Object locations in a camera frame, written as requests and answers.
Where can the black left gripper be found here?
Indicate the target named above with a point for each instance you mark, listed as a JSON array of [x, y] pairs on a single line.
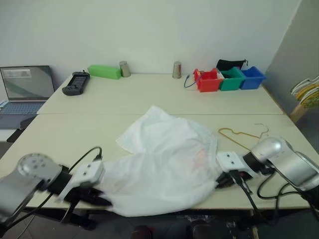
[[83, 190]]

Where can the grey laptop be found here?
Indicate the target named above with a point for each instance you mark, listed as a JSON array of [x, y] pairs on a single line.
[[25, 82]]

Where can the small orange yellow item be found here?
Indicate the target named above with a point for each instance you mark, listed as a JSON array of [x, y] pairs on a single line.
[[199, 73]]

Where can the metal cup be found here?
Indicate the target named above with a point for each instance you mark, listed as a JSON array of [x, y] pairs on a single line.
[[177, 69], [124, 69]]

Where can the red plastic bin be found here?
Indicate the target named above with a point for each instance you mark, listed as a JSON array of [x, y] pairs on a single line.
[[208, 84]]

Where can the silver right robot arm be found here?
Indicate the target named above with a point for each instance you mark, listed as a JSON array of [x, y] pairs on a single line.
[[286, 159]]

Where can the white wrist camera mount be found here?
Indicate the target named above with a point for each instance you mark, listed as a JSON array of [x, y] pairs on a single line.
[[230, 159], [88, 173]]

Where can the wooden stand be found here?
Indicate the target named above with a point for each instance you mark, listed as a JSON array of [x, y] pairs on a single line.
[[299, 112]]

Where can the bundle of coloured hangers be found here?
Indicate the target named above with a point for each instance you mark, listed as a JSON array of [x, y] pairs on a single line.
[[307, 94]]

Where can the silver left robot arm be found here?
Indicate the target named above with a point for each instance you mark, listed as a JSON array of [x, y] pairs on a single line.
[[30, 166]]

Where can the blue plastic bin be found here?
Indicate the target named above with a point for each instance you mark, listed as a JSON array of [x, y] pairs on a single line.
[[251, 82]]

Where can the dark rounded shape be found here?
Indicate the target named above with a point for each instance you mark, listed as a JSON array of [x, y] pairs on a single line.
[[199, 231]]

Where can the green rectangular box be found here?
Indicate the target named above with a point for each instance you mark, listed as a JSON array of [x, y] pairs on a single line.
[[103, 71]]

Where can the black handheld controller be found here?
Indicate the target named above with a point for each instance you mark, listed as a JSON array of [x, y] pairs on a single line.
[[76, 83]]

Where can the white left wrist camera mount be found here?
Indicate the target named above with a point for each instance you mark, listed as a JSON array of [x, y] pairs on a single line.
[[88, 173]]

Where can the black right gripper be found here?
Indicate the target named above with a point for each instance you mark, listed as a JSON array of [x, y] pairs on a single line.
[[246, 178]]

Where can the white shorts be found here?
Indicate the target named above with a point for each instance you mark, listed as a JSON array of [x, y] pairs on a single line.
[[162, 154]]

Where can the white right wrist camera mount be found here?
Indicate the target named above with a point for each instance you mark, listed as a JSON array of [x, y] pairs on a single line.
[[230, 159]]

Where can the grey partition panel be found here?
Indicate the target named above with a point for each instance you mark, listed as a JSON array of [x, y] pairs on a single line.
[[299, 44]]

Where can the green plastic bin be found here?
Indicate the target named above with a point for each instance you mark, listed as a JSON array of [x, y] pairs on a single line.
[[230, 84]]

